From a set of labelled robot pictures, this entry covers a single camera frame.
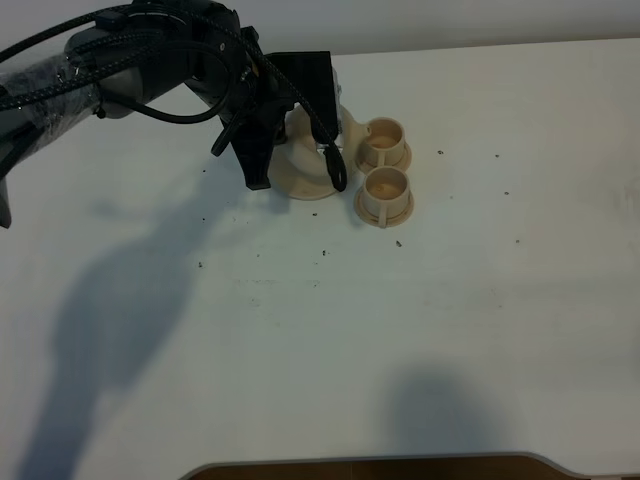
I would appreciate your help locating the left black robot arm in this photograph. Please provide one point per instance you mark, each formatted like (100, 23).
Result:
(178, 62)

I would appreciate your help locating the far beige cup saucer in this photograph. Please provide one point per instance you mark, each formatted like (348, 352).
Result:
(407, 156)

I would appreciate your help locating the beige ceramic teapot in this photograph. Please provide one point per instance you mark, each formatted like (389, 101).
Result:
(302, 155)

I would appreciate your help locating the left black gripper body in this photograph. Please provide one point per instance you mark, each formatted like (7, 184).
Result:
(236, 83)

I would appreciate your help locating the beige cup saucer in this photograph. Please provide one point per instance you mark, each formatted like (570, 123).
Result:
(370, 219)
(407, 156)

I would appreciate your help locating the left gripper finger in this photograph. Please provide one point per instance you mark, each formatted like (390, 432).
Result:
(253, 146)

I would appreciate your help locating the near beige teacup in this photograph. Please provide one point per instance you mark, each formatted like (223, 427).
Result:
(386, 192)

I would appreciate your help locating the beige teacup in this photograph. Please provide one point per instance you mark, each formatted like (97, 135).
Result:
(385, 143)
(386, 192)

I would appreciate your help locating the beige teapot saucer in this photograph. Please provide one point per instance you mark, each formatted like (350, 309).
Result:
(293, 183)

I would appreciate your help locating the near beige cup saucer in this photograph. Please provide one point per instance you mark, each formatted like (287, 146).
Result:
(370, 219)

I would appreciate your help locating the far beige teacup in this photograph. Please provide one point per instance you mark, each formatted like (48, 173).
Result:
(385, 143)

